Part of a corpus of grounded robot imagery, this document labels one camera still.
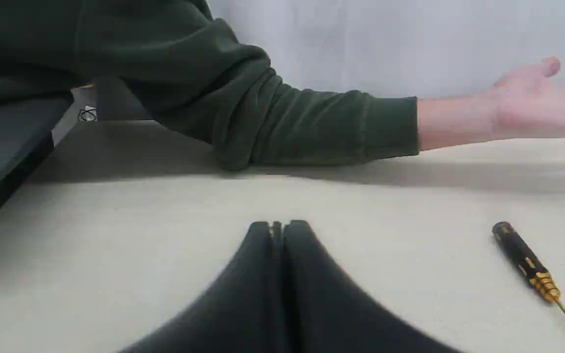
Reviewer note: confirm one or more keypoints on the green sleeved forearm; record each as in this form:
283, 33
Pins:
192, 75

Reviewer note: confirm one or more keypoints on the person's bare hand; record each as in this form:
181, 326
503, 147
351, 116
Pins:
528, 103

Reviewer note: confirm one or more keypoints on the dark grey chair seat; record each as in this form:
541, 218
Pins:
26, 138

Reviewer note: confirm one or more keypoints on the black gold precision screwdriver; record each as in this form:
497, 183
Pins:
530, 266

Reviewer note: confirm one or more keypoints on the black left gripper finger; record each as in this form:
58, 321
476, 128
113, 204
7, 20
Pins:
327, 312
241, 312

